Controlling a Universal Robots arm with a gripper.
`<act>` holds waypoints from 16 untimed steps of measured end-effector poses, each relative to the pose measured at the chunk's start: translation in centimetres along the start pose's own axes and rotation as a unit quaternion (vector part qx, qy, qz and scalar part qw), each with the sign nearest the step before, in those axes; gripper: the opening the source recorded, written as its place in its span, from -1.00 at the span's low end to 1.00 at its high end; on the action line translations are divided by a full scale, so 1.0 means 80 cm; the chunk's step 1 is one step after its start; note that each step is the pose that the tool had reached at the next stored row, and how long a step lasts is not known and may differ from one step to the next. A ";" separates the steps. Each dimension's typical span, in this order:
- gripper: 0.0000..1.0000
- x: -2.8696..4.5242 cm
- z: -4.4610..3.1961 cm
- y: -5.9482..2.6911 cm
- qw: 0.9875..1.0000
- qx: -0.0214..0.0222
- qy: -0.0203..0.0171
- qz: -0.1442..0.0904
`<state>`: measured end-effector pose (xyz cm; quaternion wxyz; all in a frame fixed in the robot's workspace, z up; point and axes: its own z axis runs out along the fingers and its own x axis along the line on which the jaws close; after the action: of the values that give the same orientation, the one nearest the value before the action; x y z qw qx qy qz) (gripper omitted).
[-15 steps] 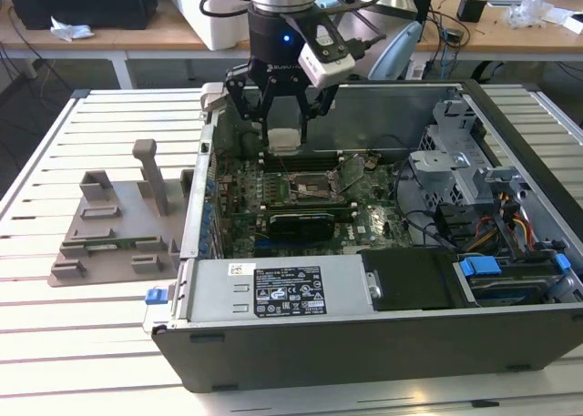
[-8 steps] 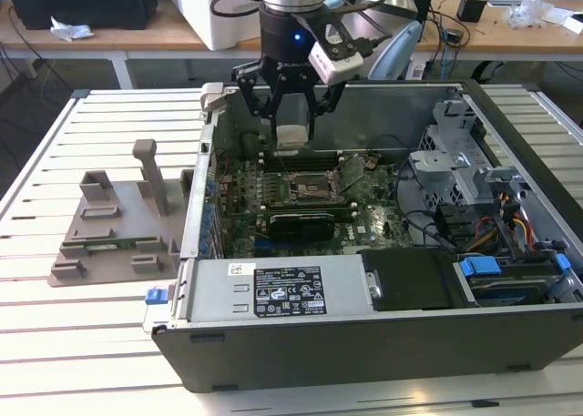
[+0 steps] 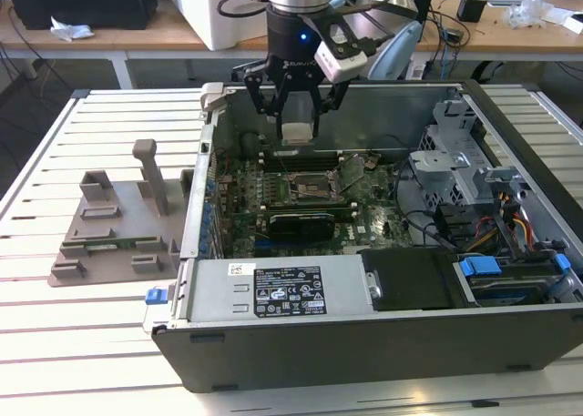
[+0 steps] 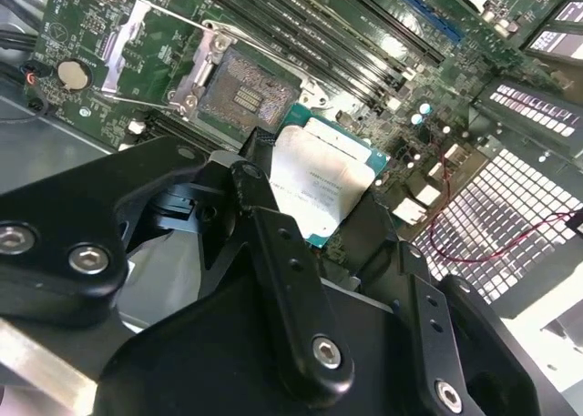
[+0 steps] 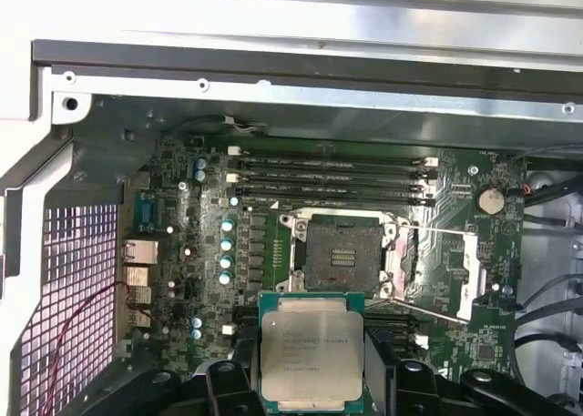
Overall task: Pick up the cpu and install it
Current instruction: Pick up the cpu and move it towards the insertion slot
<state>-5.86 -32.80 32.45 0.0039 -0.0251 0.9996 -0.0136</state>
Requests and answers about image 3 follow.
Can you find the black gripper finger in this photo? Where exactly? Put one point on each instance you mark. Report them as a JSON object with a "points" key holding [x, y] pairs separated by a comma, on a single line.
{"points": [[251, 86], [315, 115]]}

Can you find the silver CPU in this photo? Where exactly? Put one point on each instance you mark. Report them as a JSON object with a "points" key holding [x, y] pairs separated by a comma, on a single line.
{"points": [[297, 133]]}

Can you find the CPU socket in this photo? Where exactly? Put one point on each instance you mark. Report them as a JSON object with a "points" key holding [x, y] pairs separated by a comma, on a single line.
{"points": [[314, 186]]}

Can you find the white printer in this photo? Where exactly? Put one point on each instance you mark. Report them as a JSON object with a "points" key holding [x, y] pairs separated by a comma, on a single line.
{"points": [[228, 29]]}

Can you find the small brown board component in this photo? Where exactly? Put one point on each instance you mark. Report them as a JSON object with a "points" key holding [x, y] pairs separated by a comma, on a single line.
{"points": [[371, 161]]}

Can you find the installed dark RAM stick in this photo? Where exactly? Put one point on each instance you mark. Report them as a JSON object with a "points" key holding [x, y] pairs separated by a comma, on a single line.
{"points": [[346, 211]]}

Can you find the black graphics card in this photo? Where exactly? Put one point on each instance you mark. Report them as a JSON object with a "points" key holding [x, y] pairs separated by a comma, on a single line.
{"points": [[300, 227]]}

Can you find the green motherboard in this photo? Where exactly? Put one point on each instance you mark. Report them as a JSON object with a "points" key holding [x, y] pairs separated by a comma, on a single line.
{"points": [[373, 216]]}

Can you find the wooden desk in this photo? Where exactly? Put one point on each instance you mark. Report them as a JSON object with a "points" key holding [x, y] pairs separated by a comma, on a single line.
{"points": [[501, 43], [136, 38]]}

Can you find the grey metal drive cage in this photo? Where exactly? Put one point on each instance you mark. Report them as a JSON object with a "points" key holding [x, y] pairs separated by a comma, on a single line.
{"points": [[437, 161]]}

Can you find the grey-brown parts rack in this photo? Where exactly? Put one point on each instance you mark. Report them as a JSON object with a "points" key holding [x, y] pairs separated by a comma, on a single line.
{"points": [[123, 197]]}

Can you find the large black box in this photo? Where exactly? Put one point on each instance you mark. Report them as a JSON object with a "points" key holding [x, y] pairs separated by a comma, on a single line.
{"points": [[82, 2]]}

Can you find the black drive box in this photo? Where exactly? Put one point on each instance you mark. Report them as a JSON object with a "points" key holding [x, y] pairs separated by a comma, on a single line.
{"points": [[410, 279]]}

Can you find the crumpled white paper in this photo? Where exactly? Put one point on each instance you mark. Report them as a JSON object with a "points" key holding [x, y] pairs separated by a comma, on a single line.
{"points": [[68, 29]]}

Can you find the green RAM stick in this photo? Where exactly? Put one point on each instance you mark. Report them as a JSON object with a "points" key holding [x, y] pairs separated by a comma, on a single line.
{"points": [[132, 240]]}

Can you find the grey power supply unit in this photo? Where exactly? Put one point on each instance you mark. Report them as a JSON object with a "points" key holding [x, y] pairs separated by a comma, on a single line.
{"points": [[214, 293]]}

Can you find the hard disk in blue carrier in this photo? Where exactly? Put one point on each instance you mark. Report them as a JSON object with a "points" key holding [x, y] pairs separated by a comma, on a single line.
{"points": [[480, 266]]}

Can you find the clear plastic bag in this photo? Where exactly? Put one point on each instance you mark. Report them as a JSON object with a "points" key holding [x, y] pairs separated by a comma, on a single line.
{"points": [[528, 13]]}

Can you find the open black PC case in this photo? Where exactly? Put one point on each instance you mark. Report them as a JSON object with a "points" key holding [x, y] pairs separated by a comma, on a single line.
{"points": [[364, 352]]}

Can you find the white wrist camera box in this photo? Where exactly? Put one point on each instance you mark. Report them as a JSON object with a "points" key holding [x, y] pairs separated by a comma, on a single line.
{"points": [[341, 65]]}

